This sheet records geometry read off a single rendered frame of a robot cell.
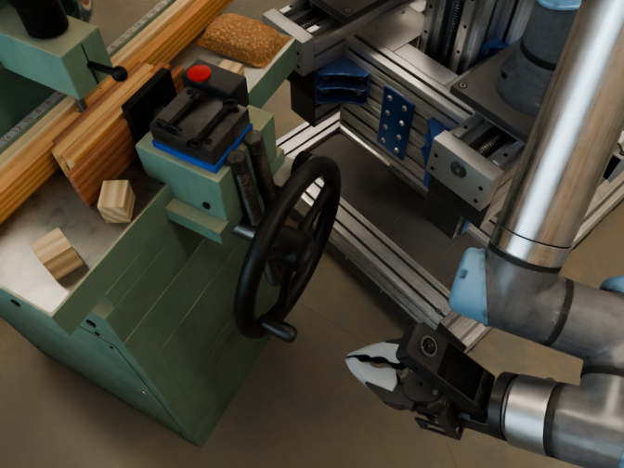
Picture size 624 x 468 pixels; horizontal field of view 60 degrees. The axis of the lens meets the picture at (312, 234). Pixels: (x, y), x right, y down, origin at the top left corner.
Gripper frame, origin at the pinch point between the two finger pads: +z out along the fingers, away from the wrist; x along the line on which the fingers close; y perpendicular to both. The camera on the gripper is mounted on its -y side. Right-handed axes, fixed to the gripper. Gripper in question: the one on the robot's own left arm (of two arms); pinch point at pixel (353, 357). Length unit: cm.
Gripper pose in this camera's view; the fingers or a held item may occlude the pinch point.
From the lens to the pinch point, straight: 71.3
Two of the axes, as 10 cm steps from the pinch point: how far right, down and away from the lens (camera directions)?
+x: 4.8, -7.3, 4.9
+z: -7.6, -0.6, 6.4
